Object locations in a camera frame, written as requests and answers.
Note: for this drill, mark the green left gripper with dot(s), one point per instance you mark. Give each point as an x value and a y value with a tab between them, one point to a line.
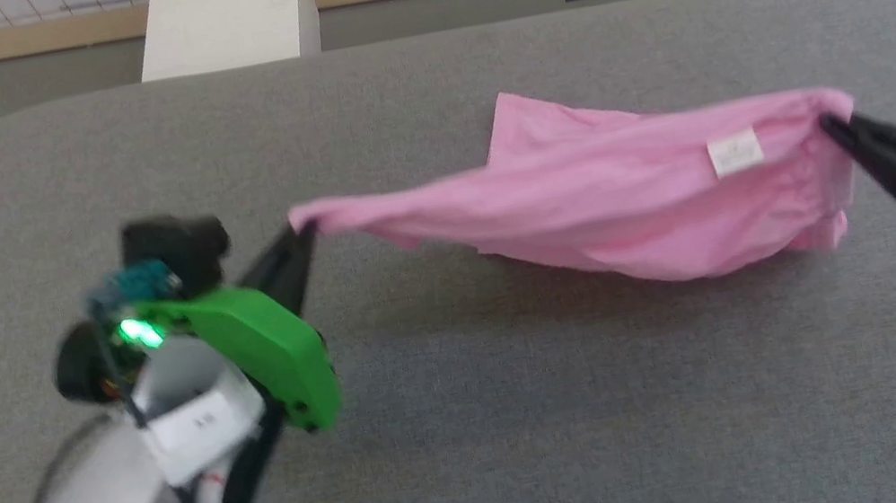
272	345

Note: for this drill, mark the pink cloth garment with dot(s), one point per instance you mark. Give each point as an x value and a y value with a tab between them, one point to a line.
631	203

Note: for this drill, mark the white rectangular box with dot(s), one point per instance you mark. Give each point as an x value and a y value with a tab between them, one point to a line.
226	15

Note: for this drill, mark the grey fabric sofa seat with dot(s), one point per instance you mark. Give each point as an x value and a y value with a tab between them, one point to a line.
534	437

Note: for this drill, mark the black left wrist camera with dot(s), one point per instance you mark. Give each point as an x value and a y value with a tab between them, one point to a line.
179	246

